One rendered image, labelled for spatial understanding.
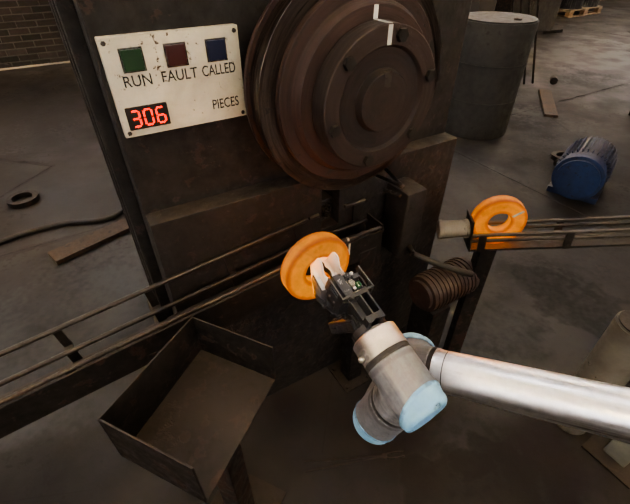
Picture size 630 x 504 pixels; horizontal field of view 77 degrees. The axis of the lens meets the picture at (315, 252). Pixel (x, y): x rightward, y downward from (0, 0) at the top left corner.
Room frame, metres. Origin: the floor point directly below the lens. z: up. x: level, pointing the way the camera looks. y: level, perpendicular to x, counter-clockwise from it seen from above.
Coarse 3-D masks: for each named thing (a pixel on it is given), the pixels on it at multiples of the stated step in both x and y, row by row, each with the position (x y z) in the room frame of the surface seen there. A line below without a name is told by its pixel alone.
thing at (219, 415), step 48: (192, 336) 0.58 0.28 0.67; (240, 336) 0.54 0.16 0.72; (144, 384) 0.45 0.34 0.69; (192, 384) 0.51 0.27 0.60; (240, 384) 0.50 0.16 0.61; (144, 432) 0.40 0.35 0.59; (192, 432) 0.40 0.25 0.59; (240, 432) 0.40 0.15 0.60; (192, 480) 0.28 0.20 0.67; (240, 480) 0.44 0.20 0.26
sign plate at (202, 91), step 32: (160, 32) 0.82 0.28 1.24; (192, 32) 0.85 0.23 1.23; (224, 32) 0.88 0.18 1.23; (160, 64) 0.81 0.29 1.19; (192, 64) 0.85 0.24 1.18; (224, 64) 0.88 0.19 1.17; (128, 96) 0.78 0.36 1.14; (160, 96) 0.81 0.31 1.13; (192, 96) 0.84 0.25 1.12; (224, 96) 0.87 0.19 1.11; (128, 128) 0.77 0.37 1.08; (160, 128) 0.80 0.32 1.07
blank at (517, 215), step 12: (480, 204) 1.01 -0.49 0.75; (492, 204) 0.99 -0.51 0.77; (504, 204) 0.98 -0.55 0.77; (516, 204) 0.98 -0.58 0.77; (480, 216) 0.99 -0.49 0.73; (492, 216) 0.99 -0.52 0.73; (516, 216) 0.98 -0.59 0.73; (480, 228) 0.99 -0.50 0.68; (492, 228) 1.00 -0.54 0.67; (504, 228) 0.99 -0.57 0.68; (516, 228) 0.98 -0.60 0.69
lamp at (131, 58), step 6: (138, 48) 0.80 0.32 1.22; (120, 54) 0.78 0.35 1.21; (126, 54) 0.78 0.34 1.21; (132, 54) 0.79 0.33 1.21; (138, 54) 0.79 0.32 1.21; (126, 60) 0.78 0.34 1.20; (132, 60) 0.79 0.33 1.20; (138, 60) 0.79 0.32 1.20; (126, 66) 0.78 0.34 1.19; (132, 66) 0.78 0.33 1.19; (138, 66) 0.79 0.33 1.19; (144, 66) 0.80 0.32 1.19
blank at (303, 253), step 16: (304, 240) 0.64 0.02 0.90; (320, 240) 0.64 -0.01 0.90; (336, 240) 0.66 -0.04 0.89; (288, 256) 0.62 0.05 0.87; (304, 256) 0.62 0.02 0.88; (320, 256) 0.64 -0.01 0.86; (288, 272) 0.60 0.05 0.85; (304, 272) 0.62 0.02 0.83; (288, 288) 0.60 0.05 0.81; (304, 288) 0.62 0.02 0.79
